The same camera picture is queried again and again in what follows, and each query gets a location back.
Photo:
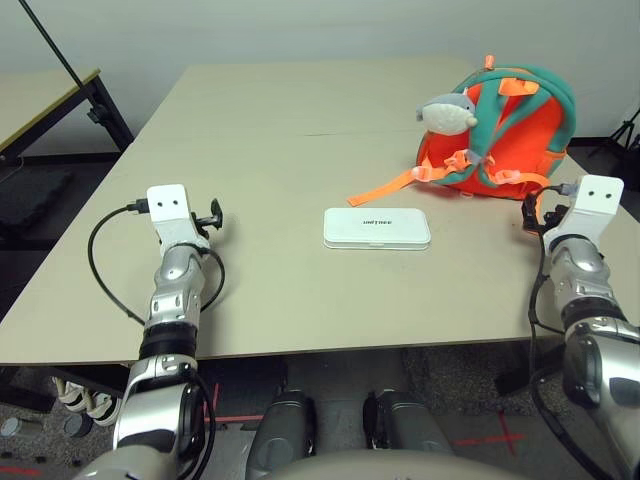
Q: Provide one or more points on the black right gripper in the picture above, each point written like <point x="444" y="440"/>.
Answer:
<point x="530" y="215"/>

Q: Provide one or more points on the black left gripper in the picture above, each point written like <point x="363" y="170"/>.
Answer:
<point x="216" y="217"/>

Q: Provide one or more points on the orange and teal backpack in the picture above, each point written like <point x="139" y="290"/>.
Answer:
<point x="530" y="130"/>

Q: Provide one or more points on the white pencil case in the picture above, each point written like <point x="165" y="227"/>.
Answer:
<point x="377" y="227"/>

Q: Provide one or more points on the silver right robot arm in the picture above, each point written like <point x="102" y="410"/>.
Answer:
<point x="585" y="290"/>

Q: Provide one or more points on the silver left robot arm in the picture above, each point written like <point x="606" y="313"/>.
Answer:
<point x="170" y="280"/>

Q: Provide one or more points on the black tripod stand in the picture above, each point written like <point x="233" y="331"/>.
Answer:
<point x="625" y="132"/>

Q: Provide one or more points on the grey plush shark toy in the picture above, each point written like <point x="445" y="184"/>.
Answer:
<point x="445" y="115"/>

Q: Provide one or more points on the black clamp on table leg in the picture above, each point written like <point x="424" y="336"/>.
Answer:
<point x="97" y="114"/>

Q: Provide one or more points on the black floor mat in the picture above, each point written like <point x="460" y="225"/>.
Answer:
<point x="30" y="200"/>

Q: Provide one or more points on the red floor tape lines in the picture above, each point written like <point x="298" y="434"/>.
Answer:
<point x="235" y="418"/>

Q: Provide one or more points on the white black striped sneaker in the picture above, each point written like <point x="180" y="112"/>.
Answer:
<point x="102" y="407"/>
<point x="72" y="395"/>

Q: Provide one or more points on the dark grey left robot leg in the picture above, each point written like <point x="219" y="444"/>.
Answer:
<point x="282" y="430"/>

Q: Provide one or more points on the dark grey robot leg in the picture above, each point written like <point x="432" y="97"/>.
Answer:
<point x="405" y="430"/>
<point x="282" y="430"/>

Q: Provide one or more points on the red floor tape cross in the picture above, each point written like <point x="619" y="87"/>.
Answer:
<point x="492" y="440"/>

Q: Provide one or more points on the thin black pole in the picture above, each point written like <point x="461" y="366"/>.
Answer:
<point x="50" y="42"/>

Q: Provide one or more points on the dark grey right robot leg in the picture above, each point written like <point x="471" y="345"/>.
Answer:
<point x="405" y="430"/>

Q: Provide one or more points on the grey caster wheel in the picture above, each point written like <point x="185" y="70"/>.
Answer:
<point x="10" y="427"/>
<point x="75" y="426"/>

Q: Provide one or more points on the beige robot torso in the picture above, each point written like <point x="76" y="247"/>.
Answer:
<point x="390" y="467"/>

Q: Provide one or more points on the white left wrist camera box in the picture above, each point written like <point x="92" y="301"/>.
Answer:
<point x="167" y="205"/>

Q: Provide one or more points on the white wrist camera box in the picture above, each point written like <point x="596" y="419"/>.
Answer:
<point x="597" y="195"/>
<point x="167" y="205"/>

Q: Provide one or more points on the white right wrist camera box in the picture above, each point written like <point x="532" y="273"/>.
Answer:
<point x="597" y="195"/>

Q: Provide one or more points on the side table with black frame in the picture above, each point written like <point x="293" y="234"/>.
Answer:
<point x="45" y="100"/>

